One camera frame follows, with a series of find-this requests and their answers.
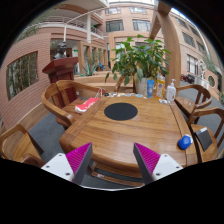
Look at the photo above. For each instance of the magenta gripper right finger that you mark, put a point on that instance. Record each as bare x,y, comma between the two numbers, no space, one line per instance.
154,166

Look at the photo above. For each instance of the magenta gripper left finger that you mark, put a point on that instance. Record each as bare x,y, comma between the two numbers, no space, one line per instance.
71,166

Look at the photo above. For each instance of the blue computer mouse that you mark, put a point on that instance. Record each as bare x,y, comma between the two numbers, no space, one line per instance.
185,142

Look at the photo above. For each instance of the round black mouse pad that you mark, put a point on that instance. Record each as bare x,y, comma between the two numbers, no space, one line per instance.
120,111

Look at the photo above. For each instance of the wooden table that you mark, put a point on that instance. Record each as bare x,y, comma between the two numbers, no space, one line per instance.
156,126

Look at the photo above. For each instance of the dark notebook on chair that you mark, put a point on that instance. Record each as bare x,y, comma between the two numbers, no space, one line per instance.
204,138

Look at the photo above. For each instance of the wooden chair near left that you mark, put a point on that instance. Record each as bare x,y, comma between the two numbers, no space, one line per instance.
16,144

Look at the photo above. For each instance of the wooden chair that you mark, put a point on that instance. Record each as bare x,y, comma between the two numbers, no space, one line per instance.
217,138
201,98
16,144

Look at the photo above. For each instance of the wooden chair near right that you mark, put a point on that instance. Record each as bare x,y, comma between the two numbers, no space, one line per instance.
217,138

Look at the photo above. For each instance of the wooden armchair far left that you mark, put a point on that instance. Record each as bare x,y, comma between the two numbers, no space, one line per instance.
60,98

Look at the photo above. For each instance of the white pump bottle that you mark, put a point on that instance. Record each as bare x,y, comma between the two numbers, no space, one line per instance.
171,91

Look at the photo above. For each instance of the yellow bottle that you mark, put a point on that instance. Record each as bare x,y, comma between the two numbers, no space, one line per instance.
160,87

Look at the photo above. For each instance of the blue tube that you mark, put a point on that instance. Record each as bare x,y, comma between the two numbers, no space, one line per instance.
150,86

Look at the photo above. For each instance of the wooden chair far right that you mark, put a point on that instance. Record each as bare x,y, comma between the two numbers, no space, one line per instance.
201,98

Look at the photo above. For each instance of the potted green plant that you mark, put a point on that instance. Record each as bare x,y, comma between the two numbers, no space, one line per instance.
139,62

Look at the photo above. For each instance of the dark bust statue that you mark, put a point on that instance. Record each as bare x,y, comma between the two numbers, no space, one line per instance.
61,51

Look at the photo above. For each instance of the red wooden pedestal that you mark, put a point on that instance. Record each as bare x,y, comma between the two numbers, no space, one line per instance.
61,69

